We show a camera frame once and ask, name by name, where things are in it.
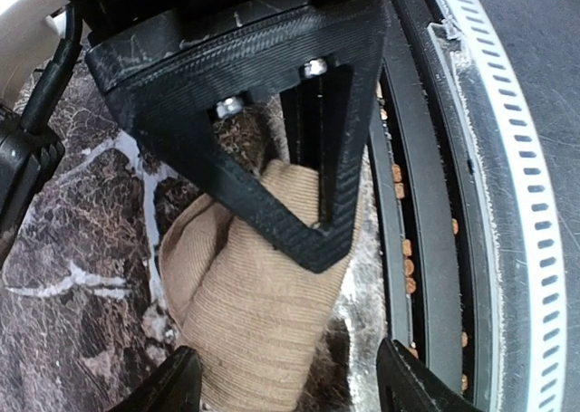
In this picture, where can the tan plain sock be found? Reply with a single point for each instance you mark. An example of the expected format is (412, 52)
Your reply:
(253, 315)

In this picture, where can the white slotted cable duct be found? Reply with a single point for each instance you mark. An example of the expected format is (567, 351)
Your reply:
(527, 273)

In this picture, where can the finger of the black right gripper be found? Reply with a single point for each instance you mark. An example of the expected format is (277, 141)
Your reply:
(304, 74)

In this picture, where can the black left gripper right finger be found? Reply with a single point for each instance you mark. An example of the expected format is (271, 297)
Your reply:
(406, 384)

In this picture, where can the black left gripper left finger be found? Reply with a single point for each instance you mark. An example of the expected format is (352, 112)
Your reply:
(174, 386)

